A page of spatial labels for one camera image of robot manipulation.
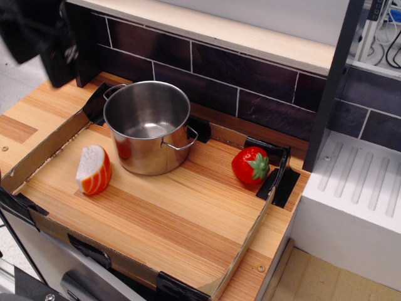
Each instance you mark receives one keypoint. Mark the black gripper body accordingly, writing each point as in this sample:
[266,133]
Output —
[58,51]

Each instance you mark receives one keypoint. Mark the stainless steel pot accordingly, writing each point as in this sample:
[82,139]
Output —
[148,122]

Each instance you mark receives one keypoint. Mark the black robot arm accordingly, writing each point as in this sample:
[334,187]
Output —
[40,28]

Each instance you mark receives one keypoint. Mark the cardboard fence with black tape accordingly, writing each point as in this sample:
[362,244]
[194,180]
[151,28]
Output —
[194,233]

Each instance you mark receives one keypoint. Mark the orange white toy sushi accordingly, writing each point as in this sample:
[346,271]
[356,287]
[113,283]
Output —
[94,170]

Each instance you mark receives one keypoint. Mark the wooden shelf with dark posts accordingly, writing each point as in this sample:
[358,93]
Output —
[266,84]

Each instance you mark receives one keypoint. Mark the red toy strawberry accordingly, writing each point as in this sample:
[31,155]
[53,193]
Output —
[251,165]

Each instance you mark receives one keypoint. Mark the white toy sink drainboard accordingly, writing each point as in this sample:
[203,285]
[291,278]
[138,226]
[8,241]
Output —
[349,212]

